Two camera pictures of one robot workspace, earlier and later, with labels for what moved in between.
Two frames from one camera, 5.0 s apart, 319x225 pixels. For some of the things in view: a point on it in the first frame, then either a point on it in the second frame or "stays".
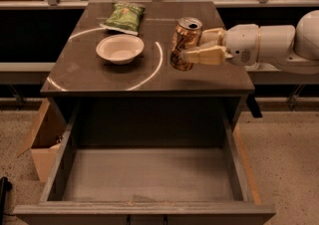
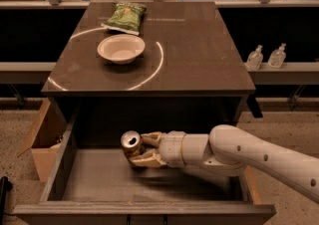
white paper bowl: x=121 y=49 stays
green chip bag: x=125 y=17 stays
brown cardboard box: x=45 y=137 stays
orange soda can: x=187 y=36 → x=132 y=144
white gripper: x=241 y=44 → x=170 y=148
